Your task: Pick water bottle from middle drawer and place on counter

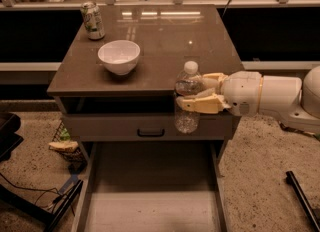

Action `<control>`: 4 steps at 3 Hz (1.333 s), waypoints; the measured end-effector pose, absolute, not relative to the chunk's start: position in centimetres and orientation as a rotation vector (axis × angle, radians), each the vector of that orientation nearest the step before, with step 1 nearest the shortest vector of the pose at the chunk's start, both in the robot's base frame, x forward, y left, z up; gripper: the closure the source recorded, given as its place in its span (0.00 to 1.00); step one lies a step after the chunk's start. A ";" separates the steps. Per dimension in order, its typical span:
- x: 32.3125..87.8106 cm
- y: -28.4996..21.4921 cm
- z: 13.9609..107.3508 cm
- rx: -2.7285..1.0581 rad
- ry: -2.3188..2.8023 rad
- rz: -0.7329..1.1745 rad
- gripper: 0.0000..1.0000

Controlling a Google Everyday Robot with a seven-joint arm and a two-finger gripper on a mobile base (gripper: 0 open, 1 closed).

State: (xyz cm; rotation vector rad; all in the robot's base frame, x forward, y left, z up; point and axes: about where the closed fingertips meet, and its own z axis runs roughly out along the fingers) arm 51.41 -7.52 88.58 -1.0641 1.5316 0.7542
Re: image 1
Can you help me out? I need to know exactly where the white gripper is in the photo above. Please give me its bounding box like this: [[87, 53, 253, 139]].
[[176, 71, 262, 116]]

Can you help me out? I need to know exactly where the clear plastic water bottle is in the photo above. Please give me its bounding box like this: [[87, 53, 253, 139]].
[[174, 61, 203, 134]]

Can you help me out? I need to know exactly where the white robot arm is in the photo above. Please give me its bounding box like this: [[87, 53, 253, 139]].
[[177, 67, 320, 134]]

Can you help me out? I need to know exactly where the grey drawer cabinet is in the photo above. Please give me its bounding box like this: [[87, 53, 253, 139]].
[[46, 4, 255, 164]]

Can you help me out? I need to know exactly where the open middle drawer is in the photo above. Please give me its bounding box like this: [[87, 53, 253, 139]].
[[72, 141, 231, 232]]

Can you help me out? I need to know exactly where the closed top drawer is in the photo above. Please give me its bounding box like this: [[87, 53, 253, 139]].
[[62, 113, 240, 142]]

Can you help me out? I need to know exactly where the white ceramic bowl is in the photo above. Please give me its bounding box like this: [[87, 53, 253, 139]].
[[98, 40, 140, 75]]

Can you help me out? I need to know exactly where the black bar right floor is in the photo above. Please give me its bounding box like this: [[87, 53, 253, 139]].
[[286, 171, 320, 232]]

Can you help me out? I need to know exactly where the green white soda can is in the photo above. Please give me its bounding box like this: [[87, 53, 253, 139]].
[[81, 1, 105, 40]]

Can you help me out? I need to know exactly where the blue tape strip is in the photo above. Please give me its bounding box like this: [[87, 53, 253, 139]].
[[59, 174, 78, 194]]

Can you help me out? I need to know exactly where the black chair base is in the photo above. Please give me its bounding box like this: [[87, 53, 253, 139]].
[[0, 112, 23, 161]]

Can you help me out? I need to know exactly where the black stand left floor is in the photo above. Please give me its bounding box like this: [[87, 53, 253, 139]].
[[0, 180, 83, 232]]

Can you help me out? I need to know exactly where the black drawer handle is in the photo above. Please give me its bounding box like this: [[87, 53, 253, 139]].
[[137, 128, 165, 137]]

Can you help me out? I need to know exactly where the wire basket with snacks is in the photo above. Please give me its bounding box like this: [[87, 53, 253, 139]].
[[48, 122, 85, 162]]

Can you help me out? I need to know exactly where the black cable on floor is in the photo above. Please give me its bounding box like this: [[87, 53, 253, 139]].
[[0, 172, 76, 215]]

